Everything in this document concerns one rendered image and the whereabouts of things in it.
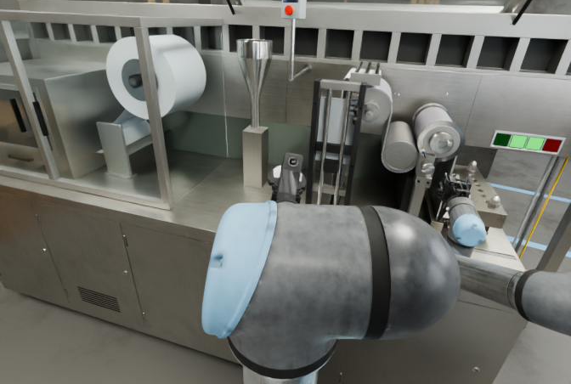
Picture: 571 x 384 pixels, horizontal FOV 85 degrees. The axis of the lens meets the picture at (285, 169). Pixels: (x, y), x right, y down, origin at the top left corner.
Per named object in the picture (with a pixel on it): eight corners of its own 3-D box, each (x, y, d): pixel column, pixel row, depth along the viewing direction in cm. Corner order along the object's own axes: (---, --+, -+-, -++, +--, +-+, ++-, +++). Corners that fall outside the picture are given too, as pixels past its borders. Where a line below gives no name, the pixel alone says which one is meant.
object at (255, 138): (236, 187, 143) (230, 57, 118) (247, 174, 155) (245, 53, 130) (264, 192, 140) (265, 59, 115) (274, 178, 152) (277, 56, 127)
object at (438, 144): (426, 138, 105) (449, 129, 101) (425, 137, 106) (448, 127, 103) (434, 157, 106) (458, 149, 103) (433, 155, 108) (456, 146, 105)
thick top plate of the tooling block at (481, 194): (452, 220, 113) (456, 206, 110) (436, 173, 147) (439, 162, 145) (501, 228, 109) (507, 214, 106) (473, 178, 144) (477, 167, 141)
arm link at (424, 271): (515, 194, 25) (364, 256, 71) (382, 189, 25) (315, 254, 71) (556, 356, 21) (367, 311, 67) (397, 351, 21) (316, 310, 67)
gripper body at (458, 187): (468, 177, 103) (477, 194, 92) (460, 199, 106) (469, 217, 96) (443, 172, 104) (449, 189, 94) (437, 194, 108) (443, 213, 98)
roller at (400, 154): (380, 169, 116) (386, 138, 111) (381, 145, 138) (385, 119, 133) (414, 174, 113) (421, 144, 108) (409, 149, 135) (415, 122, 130)
